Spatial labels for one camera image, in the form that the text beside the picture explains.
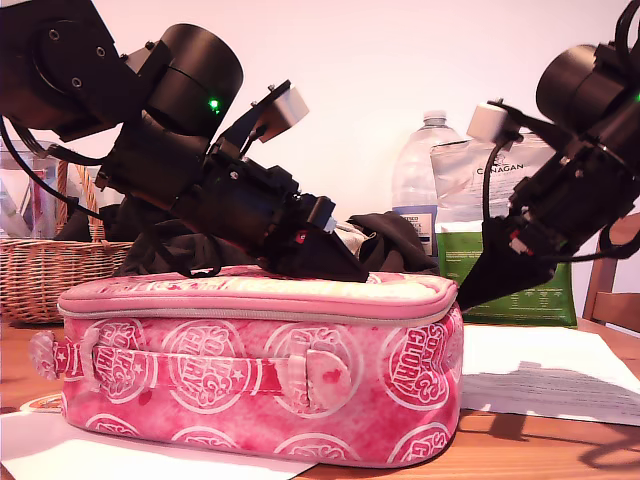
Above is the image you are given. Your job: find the black jacket with grey lining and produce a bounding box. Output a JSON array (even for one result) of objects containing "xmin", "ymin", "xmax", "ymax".
[{"xmin": 54, "ymin": 199, "xmax": 441, "ymax": 279}]

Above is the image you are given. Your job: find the wooden chair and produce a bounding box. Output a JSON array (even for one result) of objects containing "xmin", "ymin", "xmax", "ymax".
[{"xmin": 582, "ymin": 212, "xmax": 640, "ymax": 334}]

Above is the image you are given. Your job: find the clear plastic container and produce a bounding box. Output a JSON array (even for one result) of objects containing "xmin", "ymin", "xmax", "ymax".
[{"xmin": 0, "ymin": 139, "xmax": 61, "ymax": 240}]

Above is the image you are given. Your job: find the printed white paper stack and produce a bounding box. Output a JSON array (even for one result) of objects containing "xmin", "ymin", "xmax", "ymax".
[{"xmin": 459, "ymin": 324, "xmax": 640, "ymax": 427}]

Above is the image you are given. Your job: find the green and silver food pouch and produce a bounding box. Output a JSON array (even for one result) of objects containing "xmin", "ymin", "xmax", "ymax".
[{"xmin": 430, "ymin": 130, "xmax": 579, "ymax": 329}]

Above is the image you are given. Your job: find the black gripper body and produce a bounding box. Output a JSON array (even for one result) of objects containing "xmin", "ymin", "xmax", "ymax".
[
  {"xmin": 509, "ymin": 142, "xmax": 640, "ymax": 254},
  {"xmin": 172, "ymin": 147, "xmax": 337, "ymax": 261}
]

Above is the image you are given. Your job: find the blank white paper sheet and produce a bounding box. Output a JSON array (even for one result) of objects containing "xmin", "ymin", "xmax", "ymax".
[{"xmin": 0, "ymin": 409, "xmax": 321, "ymax": 480}]

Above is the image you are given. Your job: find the wicker basket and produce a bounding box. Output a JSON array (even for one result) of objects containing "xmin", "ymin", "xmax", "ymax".
[{"xmin": 0, "ymin": 159, "xmax": 136, "ymax": 325}]

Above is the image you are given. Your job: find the black cable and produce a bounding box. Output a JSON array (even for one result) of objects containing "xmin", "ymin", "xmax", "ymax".
[
  {"xmin": 549, "ymin": 214, "xmax": 640, "ymax": 264},
  {"xmin": 0, "ymin": 113, "xmax": 109, "ymax": 221},
  {"xmin": 479, "ymin": 142, "xmax": 504, "ymax": 224}
]

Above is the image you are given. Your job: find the pink printed zip bag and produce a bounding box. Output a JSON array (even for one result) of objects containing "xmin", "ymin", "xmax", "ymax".
[{"xmin": 28, "ymin": 264, "xmax": 464, "ymax": 469}]

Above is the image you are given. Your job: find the large clear water bottle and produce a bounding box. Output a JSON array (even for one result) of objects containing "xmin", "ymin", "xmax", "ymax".
[{"xmin": 391, "ymin": 109, "xmax": 466, "ymax": 259}]

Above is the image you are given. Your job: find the round orange white sticker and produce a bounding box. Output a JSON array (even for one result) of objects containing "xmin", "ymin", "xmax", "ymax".
[{"xmin": 19, "ymin": 392, "xmax": 64, "ymax": 414}]

